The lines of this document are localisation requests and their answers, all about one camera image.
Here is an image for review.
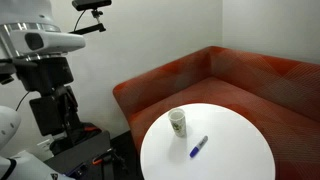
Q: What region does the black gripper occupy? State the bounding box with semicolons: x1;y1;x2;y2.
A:
13;56;83;137

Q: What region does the blue capped grey marker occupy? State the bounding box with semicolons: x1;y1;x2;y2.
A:
189;135;209;159

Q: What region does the white paper cup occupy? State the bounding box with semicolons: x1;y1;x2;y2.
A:
167;107;188;138

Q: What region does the orange black clamp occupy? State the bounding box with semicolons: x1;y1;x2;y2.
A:
91;148;128;174
79;123;103;134

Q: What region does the black robot cart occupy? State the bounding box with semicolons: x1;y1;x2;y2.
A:
43;129;116;180

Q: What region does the black control box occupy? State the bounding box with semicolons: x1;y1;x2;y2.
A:
64;164;88;179

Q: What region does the orange patterned sofa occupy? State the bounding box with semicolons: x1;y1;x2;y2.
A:
112;45;320;180

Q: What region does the white wall outlet plate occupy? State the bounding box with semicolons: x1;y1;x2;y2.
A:
36;138;53;153

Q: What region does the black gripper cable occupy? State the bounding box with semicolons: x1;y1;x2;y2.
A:
14;90;32;112

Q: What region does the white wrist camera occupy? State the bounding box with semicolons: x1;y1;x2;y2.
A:
9;29;87;58

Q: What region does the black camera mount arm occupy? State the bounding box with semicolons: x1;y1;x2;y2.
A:
68;9;107;36

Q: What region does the black camera cable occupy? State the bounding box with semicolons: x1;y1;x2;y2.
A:
73;9;87;33

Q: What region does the black stereo camera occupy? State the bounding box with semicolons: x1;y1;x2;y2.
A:
71;0;113;12

